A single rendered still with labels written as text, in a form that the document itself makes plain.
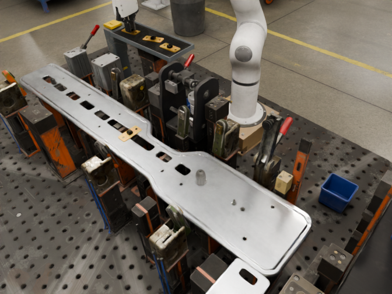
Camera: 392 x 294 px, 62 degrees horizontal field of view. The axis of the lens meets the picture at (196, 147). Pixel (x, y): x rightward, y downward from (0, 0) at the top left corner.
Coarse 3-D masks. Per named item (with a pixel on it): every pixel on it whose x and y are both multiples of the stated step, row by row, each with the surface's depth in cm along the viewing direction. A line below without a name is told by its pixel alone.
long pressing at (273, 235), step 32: (64, 96) 135; (96, 96) 133; (96, 128) 119; (128, 128) 118; (128, 160) 106; (160, 160) 105; (192, 160) 105; (160, 192) 96; (192, 192) 95; (224, 192) 95; (256, 192) 94; (224, 224) 87; (256, 224) 87; (288, 224) 86; (256, 256) 80; (288, 256) 80
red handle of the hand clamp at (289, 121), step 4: (288, 120) 94; (292, 120) 94; (284, 124) 94; (288, 124) 94; (280, 128) 95; (284, 128) 94; (288, 128) 95; (280, 132) 95; (284, 132) 94; (280, 136) 94; (280, 140) 95; (276, 144) 94; (264, 156) 94; (260, 160) 95; (264, 160) 94
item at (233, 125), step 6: (228, 120) 108; (234, 126) 105; (228, 132) 103; (234, 132) 106; (228, 138) 104; (234, 138) 108; (228, 144) 106; (234, 144) 110; (228, 150) 108; (234, 150) 112; (216, 156) 113; (222, 156) 110; (228, 156) 111; (234, 156) 116; (228, 162) 114; (234, 162) 118; (234, 168) 120
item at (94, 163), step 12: (96, 156) 102; (84, 168) 99; (96, 168) 99; (108, 168) 103; (96, 180) 101; (108, 180) 105; (96, 192) 105; (108, 192) 109; (120, 192) 113; (96, 204) 112; (108, 204) 111; (120, 204) 116; (108, 216) 114; (120, 216) 119; (108, 228) 123; (120, 228) 122
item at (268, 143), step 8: (264, 120) 84; (272, 120) 85; (280, 120) 85; (264, 128) 84; (272, 128) 87; (264, 136) 89; (272, 136) 87; (264, 144) 92; (272, 144) 88; (264, 152) 93; (272, 152) 91; (264, 168) 94
